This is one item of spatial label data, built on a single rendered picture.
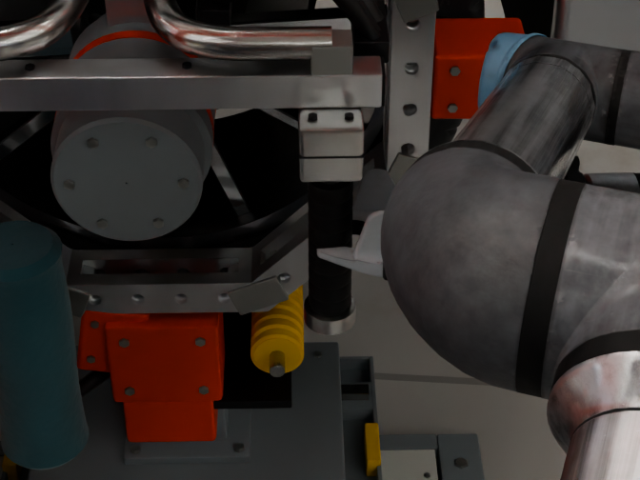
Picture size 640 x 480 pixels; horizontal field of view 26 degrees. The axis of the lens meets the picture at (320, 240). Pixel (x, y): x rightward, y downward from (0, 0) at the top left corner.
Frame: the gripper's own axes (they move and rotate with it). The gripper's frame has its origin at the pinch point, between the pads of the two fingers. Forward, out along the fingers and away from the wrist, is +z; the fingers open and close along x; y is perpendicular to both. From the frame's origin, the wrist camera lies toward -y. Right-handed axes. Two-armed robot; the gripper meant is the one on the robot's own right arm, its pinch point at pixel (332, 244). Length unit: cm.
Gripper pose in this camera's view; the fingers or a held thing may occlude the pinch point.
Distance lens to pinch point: 113.5
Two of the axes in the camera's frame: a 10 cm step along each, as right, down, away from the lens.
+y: 0.0, -7.9, -6.1
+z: -10.0, 0.1, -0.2
